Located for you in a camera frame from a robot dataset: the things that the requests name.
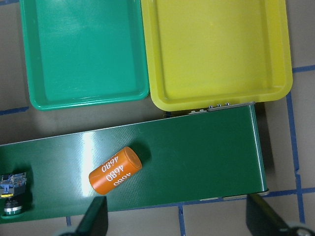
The orange cylinder marked 4680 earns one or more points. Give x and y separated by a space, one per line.
114 171

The green push button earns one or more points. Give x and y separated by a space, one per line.
12 189

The yellow plastic tray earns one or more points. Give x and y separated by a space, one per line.
209 52

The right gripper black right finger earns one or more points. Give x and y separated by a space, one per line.
262 220

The green plastic tray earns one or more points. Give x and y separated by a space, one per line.
84 52

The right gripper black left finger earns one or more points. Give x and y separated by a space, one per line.
95 220

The green conveyor belt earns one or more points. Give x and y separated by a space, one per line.
208 155

